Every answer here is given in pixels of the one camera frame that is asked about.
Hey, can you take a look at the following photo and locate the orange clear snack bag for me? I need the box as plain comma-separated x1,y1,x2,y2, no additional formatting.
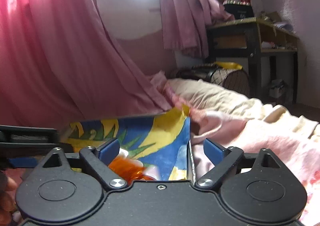
108,148,161,185

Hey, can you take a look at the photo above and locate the person's left hand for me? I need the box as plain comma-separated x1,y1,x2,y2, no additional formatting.
1,172,17,225

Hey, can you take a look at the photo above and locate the colourful lined tray box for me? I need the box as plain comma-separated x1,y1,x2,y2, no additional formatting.
60,105,190,180

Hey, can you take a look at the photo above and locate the beige pillow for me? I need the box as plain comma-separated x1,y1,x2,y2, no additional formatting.
167,78,319,141

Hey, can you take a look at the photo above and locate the floral pink bed sheet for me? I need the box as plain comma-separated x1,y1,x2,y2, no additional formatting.
1,72,319,225

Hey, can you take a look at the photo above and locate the pink bed curtain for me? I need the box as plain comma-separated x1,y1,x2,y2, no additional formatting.
1,0,170,128

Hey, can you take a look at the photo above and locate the dark wooden desk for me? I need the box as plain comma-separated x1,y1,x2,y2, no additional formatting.
206,17,299,104

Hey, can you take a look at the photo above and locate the black box on desk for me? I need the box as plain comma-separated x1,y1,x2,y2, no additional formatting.
223,0,254,19

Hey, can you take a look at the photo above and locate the purple window curtain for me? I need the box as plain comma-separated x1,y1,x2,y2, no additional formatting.
160,0,234,59

